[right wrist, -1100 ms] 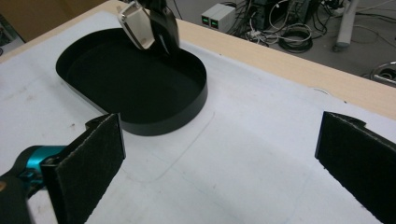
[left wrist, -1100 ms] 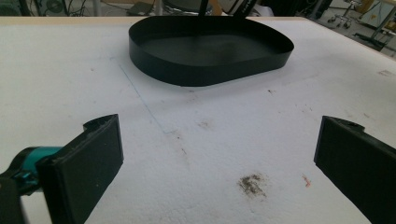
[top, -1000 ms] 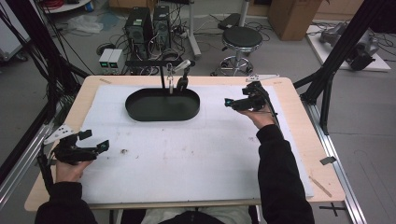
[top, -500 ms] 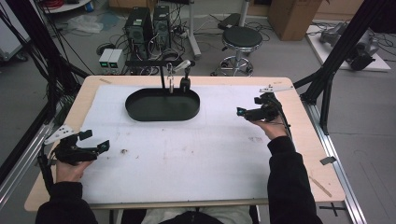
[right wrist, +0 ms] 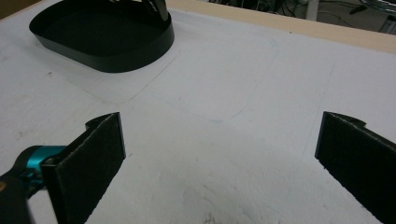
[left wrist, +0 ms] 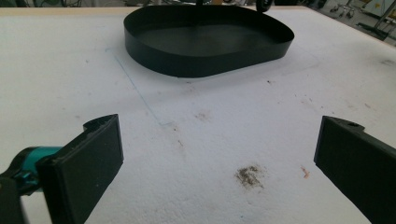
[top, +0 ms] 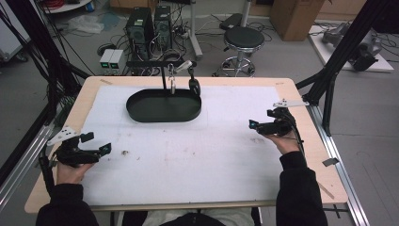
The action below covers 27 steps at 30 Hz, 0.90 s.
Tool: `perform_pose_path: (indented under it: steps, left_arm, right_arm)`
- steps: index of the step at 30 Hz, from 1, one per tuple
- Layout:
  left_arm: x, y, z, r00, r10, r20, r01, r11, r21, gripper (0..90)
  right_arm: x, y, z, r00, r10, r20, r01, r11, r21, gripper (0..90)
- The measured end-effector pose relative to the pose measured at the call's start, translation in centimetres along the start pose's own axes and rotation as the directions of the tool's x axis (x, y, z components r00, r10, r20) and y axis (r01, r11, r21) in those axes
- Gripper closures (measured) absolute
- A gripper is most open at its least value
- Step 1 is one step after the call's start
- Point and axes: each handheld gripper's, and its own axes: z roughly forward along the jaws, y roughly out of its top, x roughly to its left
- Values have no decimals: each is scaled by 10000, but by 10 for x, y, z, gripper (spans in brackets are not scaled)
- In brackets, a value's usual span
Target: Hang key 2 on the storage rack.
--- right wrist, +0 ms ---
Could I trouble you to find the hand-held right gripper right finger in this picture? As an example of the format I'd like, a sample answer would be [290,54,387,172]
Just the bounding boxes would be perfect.
[314,111,396,224]

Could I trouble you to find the black oval tray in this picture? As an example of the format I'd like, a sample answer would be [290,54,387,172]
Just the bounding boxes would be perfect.
[28,0,176,74]

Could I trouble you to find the black cables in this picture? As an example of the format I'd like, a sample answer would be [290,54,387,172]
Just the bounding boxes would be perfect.
[255,0,308,18]

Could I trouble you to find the white post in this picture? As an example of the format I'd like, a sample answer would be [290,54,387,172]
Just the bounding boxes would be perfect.
[305,0,320,21]

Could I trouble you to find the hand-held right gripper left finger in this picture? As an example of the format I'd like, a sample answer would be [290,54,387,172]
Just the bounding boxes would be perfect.
[41,112,127,224]

